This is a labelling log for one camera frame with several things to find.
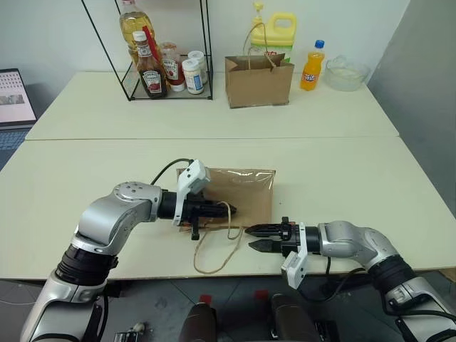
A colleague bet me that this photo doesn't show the black wire rack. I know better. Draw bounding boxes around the black wire rack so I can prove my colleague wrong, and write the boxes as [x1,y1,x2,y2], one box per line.
[81,0,215,103]

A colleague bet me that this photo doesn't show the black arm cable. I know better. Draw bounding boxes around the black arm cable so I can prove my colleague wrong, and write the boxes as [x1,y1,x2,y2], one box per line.
[150,158,195,186]
[298,255,368,304]

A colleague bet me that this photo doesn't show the dark glass ketchup bottle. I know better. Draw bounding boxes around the dark glass ketchup bottle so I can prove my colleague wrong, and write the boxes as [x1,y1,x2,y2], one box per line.
[132,31,170,100]

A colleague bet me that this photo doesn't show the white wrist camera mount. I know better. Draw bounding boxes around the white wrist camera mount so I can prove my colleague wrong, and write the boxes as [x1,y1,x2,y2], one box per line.
[172,159,212,227]
[280,222,309,291]

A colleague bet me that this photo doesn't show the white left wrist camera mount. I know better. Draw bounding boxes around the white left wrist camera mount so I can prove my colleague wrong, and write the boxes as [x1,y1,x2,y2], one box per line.
[172,159,212,227]

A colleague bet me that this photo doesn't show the yellow detergent jug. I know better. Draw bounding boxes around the yellow detergent jug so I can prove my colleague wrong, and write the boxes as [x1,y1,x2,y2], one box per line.
[249,1,299,66]

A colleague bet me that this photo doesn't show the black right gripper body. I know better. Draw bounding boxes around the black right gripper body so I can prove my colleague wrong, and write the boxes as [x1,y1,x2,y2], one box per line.
[276,216,302,258]

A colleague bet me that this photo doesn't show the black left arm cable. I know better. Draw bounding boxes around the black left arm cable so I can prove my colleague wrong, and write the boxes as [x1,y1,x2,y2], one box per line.
[150,158,195,186]

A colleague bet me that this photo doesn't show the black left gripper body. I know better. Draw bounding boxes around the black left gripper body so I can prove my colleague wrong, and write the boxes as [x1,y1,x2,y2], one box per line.
[181,190,219,242]

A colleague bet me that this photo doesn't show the dark rounded shape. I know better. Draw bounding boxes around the dark rounded shape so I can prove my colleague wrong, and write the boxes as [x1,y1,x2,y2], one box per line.
[186,301,219,342]
[268,293,322,342]

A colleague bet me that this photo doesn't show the clear glass bowl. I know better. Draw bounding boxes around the clear glass bowl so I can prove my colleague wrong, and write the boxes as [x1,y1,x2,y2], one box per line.
[323,54,371,93]

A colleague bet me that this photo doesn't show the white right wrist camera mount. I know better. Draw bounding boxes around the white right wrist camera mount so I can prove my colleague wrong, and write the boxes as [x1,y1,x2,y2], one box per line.
[280,222,309,291]

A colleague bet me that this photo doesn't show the red squeeze ketchup bottle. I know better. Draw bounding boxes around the red squeeze ketchup bottle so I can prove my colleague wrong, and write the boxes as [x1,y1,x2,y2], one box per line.
[158,41,187,93]

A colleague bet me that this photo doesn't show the upright brown paper bag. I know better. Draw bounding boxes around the upright brown paper bag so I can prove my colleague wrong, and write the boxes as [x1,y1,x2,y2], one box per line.
[224,21,296,110]

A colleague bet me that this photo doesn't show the white seasoning jar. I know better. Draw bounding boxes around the white seasoning jar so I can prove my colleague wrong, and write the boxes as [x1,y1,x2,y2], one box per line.
[187,50,209,86]
[181,58,205,95]

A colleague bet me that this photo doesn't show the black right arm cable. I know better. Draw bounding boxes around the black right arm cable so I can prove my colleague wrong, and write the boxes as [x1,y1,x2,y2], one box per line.
[298,255,368,304]

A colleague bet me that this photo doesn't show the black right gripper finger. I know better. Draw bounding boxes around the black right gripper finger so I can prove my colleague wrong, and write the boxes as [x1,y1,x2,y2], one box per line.
[247,238,282,254]
[244,223,283,239]

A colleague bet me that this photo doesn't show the grey laptop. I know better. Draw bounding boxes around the grey laptop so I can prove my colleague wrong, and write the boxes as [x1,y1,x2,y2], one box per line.
[0,68,38,170]

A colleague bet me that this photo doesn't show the orange soda bottle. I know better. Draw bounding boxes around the orange soda bottle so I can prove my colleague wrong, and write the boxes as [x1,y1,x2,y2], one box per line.
[299,39,326,93]

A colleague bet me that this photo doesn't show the brown paper bag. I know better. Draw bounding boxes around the brown paper bag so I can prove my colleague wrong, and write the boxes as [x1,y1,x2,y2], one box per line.
[224,21,296,110]
[175,166,278,275]

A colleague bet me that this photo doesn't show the cooking oil bottle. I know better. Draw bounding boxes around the cooking oil bottle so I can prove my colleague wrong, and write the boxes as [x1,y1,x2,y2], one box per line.
[118,0,162,69]

